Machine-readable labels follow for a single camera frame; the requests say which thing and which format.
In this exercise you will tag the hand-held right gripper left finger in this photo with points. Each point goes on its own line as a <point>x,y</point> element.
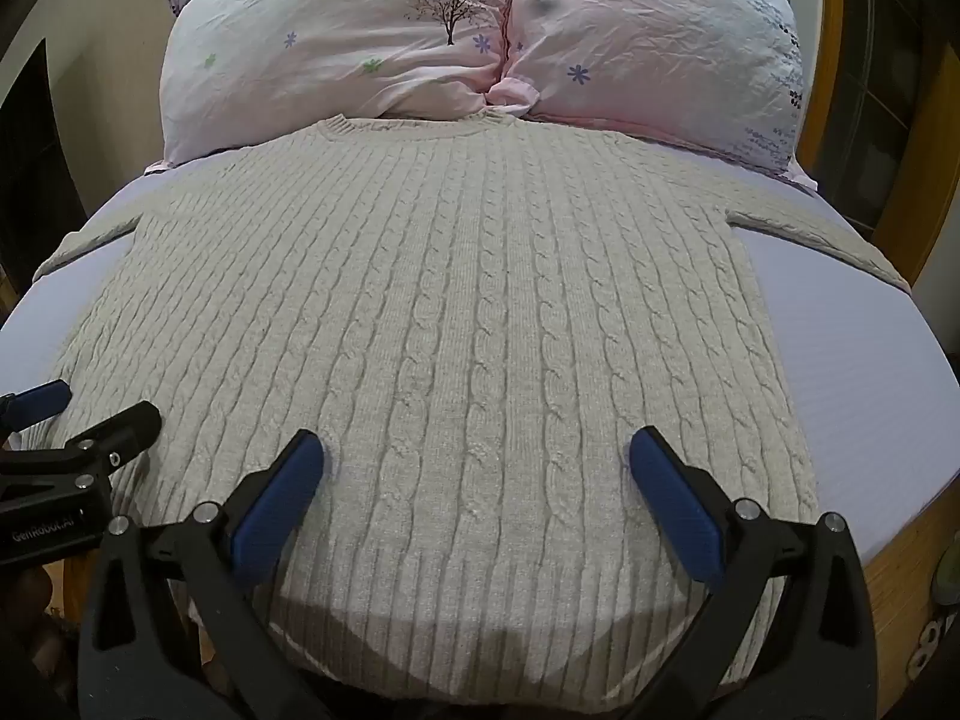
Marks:
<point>274,506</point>

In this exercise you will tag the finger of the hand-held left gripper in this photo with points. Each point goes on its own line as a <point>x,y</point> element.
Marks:
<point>37,399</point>
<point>120,431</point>

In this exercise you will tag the pink floral tree-print pillow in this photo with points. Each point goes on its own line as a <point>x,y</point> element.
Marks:
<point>330,37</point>

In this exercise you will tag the wooden bed frame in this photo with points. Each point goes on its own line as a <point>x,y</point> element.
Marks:
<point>862,90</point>

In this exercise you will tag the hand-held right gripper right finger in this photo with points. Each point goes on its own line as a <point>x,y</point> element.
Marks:
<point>679,499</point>

